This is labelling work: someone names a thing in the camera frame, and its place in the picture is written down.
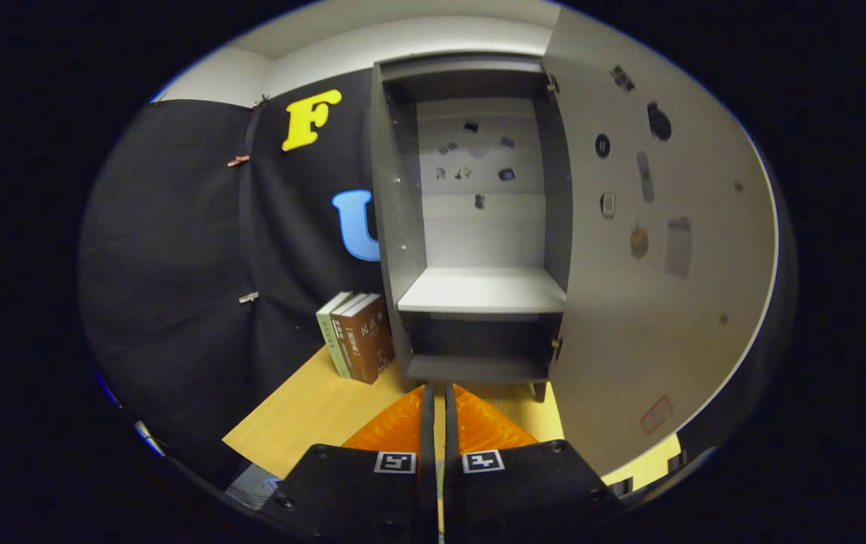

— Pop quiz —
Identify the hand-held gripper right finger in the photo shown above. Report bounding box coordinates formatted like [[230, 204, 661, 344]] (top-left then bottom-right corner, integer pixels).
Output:
[[444, 383, 626, 544]]

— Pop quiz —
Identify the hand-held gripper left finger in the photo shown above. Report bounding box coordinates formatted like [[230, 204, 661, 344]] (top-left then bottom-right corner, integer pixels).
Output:
[[263, 384, 438, 544]]

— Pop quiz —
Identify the beige cabinet door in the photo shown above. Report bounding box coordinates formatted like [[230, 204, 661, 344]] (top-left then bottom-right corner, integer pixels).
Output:
[[543, 8, 781, 477]]

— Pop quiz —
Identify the brown book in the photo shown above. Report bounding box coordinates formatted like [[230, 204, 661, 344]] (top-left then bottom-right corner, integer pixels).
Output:
[[341, 295, 396, 386]]

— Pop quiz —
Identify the white cabinet shelf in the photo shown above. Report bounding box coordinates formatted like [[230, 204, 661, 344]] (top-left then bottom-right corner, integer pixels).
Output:
[[397, 267, 567, 314]]

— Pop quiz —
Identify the dark grey cabinet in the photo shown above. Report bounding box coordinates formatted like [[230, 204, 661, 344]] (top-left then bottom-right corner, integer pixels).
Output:
[[369, 51, 574, 403]]

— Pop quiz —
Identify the black backdrop cloth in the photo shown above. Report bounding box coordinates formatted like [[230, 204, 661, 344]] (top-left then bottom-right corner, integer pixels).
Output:
[[78, 68, 800, 499]]

